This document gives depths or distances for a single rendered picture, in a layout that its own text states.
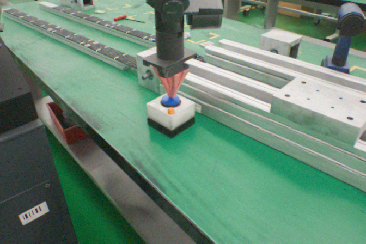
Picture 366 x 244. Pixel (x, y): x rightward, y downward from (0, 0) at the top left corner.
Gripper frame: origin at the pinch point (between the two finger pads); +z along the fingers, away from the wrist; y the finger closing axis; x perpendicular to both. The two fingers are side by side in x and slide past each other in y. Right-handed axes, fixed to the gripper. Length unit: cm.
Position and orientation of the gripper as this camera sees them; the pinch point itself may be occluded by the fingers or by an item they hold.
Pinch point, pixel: (171, 93)
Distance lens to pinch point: 68.1
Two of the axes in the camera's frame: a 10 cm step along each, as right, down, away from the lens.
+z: 0.1, 8.5, 5.3
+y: 6.8, -3.9, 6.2
